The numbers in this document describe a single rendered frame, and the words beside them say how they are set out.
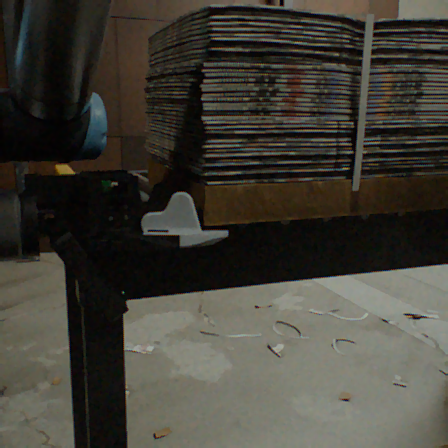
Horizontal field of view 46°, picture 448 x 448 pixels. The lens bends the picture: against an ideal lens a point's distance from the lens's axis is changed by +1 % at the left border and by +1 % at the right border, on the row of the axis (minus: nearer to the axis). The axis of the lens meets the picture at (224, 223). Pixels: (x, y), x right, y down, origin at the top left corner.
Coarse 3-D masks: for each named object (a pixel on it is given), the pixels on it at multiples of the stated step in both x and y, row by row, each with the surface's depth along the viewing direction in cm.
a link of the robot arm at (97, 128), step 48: (48, 0) 39; (96, 0) 40; (48, 48) 43; (96, 48) 45; (0, 96) 51; (48, 96) 47; (96, 96) 55; (0, 144) 51; (48, 144) 52; (96, 144) 55
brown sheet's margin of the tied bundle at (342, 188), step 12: (336, 180) 60; (348, 180) 61; (360, 180) 62; (372, 180) 62; (336, 192) 61; (348, 192) 61; (360, 192) 62; (372, 192) 62; (336, 204) 61; (348, 204) 62; (360, 204) 62; (372, 204) 63
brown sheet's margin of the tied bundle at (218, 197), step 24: (192, 192) 59; (216, 192) 55; (240, 192) 56; (264, 192) 58; (288, 192) 59; (312, 192) 60; (216, 216) 56; (240, 216) 57; (264, 216) 58; (288, 216) 59; (312, 216) 60
